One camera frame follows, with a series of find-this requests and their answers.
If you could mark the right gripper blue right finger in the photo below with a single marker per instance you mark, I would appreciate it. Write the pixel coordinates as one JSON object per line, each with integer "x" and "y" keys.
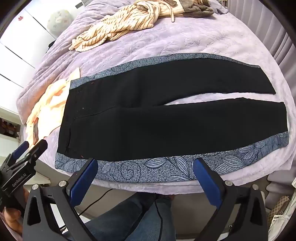
{"x": 216, "y": 189}

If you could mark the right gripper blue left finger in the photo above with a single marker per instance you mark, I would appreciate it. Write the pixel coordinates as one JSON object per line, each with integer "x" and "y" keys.
{"x": 80, "y": 181}

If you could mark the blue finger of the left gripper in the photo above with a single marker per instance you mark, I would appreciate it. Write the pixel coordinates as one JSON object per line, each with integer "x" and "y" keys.
{"x": 36, "y": 151}
{"x": 20, "y": 150}

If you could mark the black pants with patterned stripe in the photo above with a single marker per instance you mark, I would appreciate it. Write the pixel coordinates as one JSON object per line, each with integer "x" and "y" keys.
{"x": 128, "y": 119}

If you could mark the person left hand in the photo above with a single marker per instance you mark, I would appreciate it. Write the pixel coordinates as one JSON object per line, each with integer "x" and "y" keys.
{"x": 12, "y": 217}

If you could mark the orange towel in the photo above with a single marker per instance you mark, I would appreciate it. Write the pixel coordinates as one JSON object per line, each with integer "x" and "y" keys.
{"x": 50, "y": 108}

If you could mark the white bag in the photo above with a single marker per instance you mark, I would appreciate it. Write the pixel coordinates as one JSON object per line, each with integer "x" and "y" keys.
{"x": 281, "y": 219}

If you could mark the blue jeans legs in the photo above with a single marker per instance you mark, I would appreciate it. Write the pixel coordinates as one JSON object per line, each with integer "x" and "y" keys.
{"x": 143, "y": 216}

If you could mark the white wardrobe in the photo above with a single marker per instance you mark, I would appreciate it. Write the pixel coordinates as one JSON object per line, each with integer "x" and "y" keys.
{"x": 27, "y": 39}

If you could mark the white round plush toy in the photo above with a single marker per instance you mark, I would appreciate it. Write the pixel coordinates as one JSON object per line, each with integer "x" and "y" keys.
{"x": 59, "y": 22}

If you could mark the lavender plush bed blanket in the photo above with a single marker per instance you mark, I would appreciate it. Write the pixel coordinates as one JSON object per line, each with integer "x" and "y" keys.
{"x": 224, "y": 35}

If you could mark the cream striped garment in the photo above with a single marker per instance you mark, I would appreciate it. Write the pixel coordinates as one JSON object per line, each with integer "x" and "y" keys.
{"x": 138, "y": 16}

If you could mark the grey window curtain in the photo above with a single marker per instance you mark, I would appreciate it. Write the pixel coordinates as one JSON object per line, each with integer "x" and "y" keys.
{"x": 271, "y": 32}

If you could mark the brown grey garment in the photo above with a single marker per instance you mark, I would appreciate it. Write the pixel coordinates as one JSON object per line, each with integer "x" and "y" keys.
{"x": 187, "y": 8}

